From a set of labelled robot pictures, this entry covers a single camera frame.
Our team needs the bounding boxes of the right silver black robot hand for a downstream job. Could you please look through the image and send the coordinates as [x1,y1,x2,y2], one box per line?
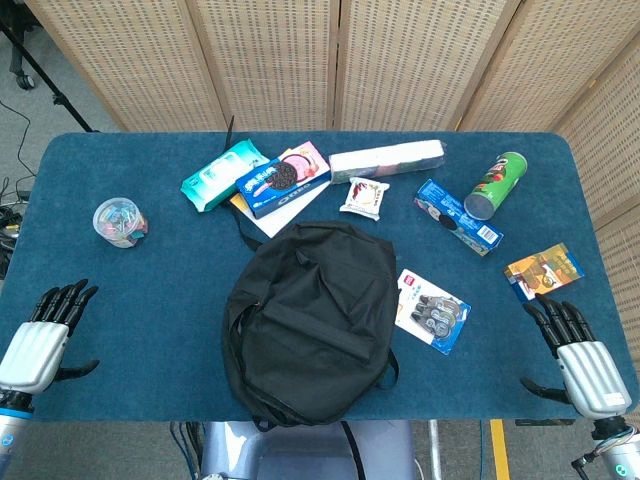
[519,293,633,420]

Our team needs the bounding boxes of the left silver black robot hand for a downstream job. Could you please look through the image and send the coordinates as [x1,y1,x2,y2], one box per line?
[0,278,100,407]

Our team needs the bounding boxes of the black backpack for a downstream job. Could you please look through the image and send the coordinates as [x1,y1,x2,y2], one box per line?
[221,198,401,434]

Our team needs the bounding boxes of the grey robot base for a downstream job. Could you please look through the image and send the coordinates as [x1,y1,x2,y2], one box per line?
[198,419,419,480]

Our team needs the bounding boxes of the orange snack packet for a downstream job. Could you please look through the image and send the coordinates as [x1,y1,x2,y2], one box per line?
[502,242,586,303]

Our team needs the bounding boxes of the blue tablecloth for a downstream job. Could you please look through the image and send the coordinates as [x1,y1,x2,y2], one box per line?
[0,130,627,424]

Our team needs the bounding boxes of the clear jar of colourful clips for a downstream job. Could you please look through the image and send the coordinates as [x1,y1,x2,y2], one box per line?
[92,197,150,249]

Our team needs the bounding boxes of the correction tape blister pack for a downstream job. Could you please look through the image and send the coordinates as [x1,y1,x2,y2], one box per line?
[394,268,473,357]

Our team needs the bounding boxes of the green Pringles can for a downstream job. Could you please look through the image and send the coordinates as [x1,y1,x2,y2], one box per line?
[463,151,529,222]

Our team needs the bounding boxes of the blue cartoon Oreo box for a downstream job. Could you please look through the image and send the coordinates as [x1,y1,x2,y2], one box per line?
[413,178,505,258]

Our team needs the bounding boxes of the teal wet wipes pack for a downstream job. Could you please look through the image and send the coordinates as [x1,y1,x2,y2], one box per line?
[179,139,272,214]

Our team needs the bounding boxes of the black tripod stand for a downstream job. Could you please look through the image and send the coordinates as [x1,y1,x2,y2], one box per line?
[0,17,102,134]

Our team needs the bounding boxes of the blue Oreo cookie box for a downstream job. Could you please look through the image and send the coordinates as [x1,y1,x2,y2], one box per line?
[234,154,332,221]

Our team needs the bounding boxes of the small white snack packet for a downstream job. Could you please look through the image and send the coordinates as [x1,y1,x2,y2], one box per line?
[339,176,393,222]

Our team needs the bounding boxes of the colourful tissue box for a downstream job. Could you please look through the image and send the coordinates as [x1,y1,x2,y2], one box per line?
[327,139,448,186]

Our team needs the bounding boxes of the pink cookie box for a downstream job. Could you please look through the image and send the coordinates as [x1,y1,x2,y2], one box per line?
[276,141,325,182]

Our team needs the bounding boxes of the black wrist cable connector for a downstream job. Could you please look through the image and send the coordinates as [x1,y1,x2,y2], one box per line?
[573,442,609,472]

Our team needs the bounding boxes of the black floor cables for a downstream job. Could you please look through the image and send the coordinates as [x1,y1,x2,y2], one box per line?
[0,99,39,281]

